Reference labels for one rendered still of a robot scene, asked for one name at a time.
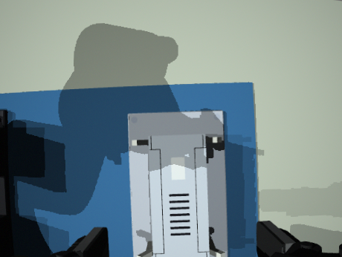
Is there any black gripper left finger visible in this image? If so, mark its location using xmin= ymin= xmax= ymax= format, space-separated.
xmin=48 ymin=227 xmax=109 ymax=257

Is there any blue flat plate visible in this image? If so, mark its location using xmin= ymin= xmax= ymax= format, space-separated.
xmin=0 ymin=82 xmax=258 ymax=257

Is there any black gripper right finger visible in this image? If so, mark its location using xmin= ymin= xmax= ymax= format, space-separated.
xmin=256 ymin=221 xmax=342 ymax=257

